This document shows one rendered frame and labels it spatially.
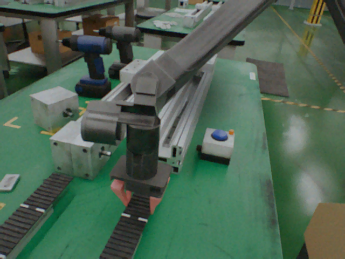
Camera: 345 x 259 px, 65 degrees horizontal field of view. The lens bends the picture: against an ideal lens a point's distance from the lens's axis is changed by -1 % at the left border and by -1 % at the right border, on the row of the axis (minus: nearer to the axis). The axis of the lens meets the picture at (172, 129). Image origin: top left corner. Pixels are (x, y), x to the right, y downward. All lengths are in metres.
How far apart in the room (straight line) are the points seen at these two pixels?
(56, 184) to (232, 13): 0.48
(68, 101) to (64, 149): 0.24
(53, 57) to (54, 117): 2.32
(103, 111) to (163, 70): 0.12
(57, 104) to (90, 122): 0.39
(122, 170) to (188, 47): 0.25
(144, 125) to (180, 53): 0.14
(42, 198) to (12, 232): 0.08
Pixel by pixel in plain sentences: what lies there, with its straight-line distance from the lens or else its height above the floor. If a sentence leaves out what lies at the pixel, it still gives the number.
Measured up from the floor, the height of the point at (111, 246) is 0.81.
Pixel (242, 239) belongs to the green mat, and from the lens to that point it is 0.60.
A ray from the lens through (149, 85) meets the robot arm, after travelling 0.44.
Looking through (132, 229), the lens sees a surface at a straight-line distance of 0.53.
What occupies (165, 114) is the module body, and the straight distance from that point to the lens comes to 0.79.
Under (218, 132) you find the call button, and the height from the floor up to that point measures 0.85.
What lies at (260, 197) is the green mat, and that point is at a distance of 0.70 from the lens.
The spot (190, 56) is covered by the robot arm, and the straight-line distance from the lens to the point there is 0.48.
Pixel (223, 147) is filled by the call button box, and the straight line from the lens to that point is 0.73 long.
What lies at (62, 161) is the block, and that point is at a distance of 0.69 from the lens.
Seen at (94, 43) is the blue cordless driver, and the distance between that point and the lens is 1.02.
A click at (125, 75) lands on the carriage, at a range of 0.98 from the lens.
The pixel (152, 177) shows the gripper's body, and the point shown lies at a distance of 0.50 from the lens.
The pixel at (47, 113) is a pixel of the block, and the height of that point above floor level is 0.85.
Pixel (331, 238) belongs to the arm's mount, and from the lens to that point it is 0.54.
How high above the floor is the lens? 1.23
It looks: 30 degrees down
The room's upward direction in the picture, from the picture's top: 6 degrees clockwise
